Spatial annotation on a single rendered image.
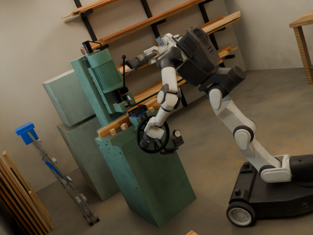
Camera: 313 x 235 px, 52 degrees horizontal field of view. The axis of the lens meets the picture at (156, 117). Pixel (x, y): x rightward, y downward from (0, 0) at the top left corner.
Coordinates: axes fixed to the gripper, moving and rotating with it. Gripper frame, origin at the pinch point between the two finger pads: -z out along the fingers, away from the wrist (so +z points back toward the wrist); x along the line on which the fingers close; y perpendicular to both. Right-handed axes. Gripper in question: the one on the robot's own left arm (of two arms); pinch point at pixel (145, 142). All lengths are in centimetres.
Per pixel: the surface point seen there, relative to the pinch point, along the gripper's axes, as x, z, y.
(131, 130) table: 7.5, -19.3, 15.9
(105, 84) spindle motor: 17, -10, 55
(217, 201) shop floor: 24, -44, -76
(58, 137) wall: 17, -250, 114
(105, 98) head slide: 16, -27, 51
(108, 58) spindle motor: 29, 2, 66
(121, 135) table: -1.6, -18.9, 18.5
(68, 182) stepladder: -41, -101, 33
